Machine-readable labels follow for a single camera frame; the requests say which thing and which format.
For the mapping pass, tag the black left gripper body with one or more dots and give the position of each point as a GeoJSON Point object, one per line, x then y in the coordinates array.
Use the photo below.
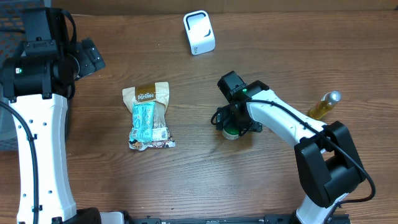
{"type": "Point", "coordinates": [92, 56]}

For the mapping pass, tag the brown white snack bag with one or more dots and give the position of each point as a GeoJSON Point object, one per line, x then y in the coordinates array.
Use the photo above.
{"type": "Point", "coordinates": [158, 93]}

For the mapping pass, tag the white barcode scanner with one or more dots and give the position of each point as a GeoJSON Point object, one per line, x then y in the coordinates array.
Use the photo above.
{"type": "Point", "coordinates": [199, 32]}

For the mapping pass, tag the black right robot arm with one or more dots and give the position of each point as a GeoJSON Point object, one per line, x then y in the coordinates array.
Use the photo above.
{"type": "Point", "coordinates": [329, 166]}

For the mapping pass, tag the teal snack packet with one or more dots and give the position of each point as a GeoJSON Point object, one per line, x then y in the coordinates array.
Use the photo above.
{"type": "Point", "coordinates": [142, 121]}

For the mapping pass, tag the yellow liquid glass bottle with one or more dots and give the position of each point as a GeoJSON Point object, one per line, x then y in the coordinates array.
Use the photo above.
{"type": "Point", "coordinates": [326, 104]}

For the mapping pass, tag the green white yogurt cup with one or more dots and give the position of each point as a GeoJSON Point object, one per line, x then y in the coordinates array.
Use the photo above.
{"type": "Point", "coordinates": [230, 132]}

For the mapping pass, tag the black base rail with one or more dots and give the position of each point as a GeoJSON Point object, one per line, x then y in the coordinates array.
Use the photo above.
{"type": "Point", "coordinates": [124, 217]}

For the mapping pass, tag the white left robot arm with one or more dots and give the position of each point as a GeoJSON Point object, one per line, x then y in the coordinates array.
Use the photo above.
{"type": "Point", "coordinates": [46, 196]}

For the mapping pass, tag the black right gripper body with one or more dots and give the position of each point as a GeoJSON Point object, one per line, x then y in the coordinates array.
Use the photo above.
{"type": "Point", "coordinates": [231, 119]}

